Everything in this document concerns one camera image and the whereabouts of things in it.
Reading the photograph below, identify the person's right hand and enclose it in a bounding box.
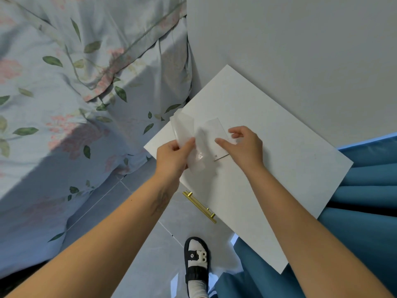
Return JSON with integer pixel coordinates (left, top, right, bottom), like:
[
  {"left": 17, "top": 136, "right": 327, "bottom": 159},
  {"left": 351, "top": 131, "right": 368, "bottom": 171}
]
[{"left": 215, "top": 126, "right": 266, "bottom": 177}]

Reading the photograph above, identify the person's left hand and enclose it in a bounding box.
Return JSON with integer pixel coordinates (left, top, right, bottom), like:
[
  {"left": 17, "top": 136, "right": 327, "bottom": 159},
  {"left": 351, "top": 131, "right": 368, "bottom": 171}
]
[{"left": 154, "top": 137, "right": 196, "bottom": 187}]

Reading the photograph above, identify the translucent plastic film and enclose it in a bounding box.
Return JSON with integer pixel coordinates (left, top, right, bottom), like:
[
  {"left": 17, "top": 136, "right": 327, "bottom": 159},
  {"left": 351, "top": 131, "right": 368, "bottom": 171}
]
[{"left": 169, "top": 108, "right": 215, "bottom": 173}]

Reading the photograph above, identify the person's right forearm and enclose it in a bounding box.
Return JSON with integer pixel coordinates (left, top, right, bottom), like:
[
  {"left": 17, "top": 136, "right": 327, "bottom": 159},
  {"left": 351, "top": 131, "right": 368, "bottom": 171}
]
[{"left": 244, "top": 164, "right": 395, "bottom": 298}]

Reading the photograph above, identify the person's left forearm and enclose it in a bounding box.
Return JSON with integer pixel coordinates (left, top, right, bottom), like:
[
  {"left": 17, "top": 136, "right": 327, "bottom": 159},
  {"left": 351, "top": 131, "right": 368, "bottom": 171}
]
[{"left": 5, "top": 172, "right": 184, "bottom": 298}]

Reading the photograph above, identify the black and white sandal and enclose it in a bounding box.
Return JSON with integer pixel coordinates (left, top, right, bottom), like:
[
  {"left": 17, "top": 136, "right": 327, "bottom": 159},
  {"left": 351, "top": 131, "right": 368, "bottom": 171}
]
[{"left": 184, "top": 236, "right": 211, "bottom": 298}]

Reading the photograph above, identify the light blue floral bedsheet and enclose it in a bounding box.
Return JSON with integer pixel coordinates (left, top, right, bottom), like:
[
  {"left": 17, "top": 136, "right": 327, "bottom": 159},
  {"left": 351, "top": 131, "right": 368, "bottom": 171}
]
[{"left": 0, "top": 0, "right": 193, "bottom": 280}]

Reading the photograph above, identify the white sock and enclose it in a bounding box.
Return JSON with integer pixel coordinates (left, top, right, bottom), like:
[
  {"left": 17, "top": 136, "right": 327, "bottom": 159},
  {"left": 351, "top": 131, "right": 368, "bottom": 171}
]
[{"left": 188, "top": 278, "right": 209, "bottom": 298}]

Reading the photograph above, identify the blue curtain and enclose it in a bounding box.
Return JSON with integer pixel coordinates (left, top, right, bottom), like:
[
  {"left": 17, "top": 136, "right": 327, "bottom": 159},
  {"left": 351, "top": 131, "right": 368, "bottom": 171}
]
[{"left": 213, "top": 133, "right": 397, "bottom": 298}]

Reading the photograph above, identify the gold cabinet handle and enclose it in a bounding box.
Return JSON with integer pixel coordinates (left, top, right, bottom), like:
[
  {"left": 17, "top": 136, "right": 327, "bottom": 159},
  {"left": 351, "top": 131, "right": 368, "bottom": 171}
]
[{"left": 182, "top": 190, "right": 218, "bottom": 225}]

